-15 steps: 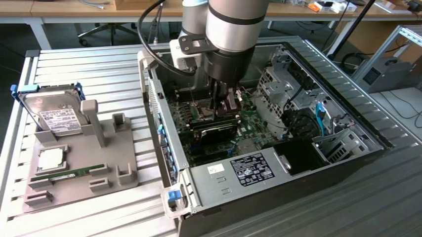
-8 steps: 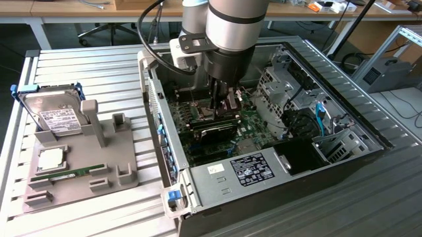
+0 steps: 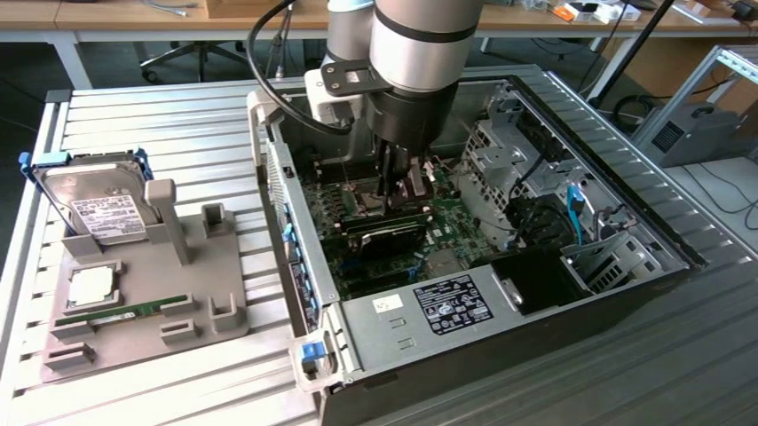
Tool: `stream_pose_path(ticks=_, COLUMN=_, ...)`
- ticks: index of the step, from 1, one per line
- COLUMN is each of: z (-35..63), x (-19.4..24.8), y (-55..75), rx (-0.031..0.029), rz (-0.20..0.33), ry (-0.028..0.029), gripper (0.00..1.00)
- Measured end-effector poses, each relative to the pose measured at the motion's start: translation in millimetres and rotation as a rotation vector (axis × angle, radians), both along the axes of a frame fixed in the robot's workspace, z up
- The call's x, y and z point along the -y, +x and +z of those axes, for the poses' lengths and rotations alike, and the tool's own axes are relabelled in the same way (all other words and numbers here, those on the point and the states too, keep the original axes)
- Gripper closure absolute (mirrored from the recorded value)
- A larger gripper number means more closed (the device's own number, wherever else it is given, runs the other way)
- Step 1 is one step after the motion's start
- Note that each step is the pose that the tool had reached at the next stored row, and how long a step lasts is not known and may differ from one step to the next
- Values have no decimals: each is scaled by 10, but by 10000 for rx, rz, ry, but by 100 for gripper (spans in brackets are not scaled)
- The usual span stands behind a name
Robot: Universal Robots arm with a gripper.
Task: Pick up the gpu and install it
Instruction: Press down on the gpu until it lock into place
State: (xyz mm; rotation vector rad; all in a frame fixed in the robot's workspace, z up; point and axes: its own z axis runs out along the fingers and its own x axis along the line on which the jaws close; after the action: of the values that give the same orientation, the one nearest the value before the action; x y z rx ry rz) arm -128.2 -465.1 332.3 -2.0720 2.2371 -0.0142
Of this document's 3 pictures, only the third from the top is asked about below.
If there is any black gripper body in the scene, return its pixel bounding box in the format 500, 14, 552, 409
363, 83, 458, 155

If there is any green GPU with black cooler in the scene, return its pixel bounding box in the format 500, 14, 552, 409
353, 221, 429, 264

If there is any metal socket cover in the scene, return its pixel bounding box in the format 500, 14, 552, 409
405, 155, 438, 200

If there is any CPU socket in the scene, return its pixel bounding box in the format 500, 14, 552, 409
347, 178, 387, 215

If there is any black RAM stick with label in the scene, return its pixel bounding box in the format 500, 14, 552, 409
339, 211, 430, 234

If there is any green motherboard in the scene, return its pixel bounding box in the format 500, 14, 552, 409
301, 166, 497, 299

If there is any perforated metal disk bay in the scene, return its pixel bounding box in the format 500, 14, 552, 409
459, 118, 533, 243

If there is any silver chipset heatsink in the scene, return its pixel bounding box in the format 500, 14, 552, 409
426, 249, 467, 275

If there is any grey power supply unit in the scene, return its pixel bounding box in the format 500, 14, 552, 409
339, 264, 524, 373

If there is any orange and white box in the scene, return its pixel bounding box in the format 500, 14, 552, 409
550, 2, 596, 23

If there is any black office chair base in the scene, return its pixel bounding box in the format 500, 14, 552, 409
139, 39, 267, 84

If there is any brown cardboard box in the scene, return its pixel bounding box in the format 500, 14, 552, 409
205, 0, 293, 20

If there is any slotted metal disk bay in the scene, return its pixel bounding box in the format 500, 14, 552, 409
560, 230, 658, 294

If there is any white small box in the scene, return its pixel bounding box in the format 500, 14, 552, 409
596, 4, 641, 23

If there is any black stand pole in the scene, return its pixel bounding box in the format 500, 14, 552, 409
584, 0, 677, 103

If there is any grey plastic parts rack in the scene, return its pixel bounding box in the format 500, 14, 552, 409
38, 177, 250, 385

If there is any hard disk with blue caddy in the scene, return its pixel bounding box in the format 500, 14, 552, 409
19, 148, 165, 248

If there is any grey machine box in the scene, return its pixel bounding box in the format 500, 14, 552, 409
648, 100, 749, 169

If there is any open black PC case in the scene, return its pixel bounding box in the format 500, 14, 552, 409
245, 66, 710, 426

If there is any green RAM stick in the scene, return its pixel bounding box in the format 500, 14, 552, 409
56, 296, 193, 327

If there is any silver CPU chip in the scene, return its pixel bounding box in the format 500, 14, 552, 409
67, 268, 118, 307

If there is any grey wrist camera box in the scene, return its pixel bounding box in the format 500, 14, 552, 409
303, 59, 395, 128

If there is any black power wire bundle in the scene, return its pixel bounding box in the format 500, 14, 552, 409
506, 132, 577, 249

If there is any hanging grey cable with plug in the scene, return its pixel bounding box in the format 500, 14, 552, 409
269, 8, 298, 81

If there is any black camera cable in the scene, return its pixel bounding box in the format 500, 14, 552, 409
247, 0, 358, 137

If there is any blue SATA wire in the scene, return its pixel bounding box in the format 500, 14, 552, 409
565, 183, 588, 246

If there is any coiled black cable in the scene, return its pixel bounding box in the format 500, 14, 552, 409
612, 94, 658, 130

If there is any aluminium profile frame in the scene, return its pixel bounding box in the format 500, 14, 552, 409
630, 43, 758, 147

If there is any wooden desk with white frame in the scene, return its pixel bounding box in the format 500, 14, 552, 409
0, 0, 758, 90

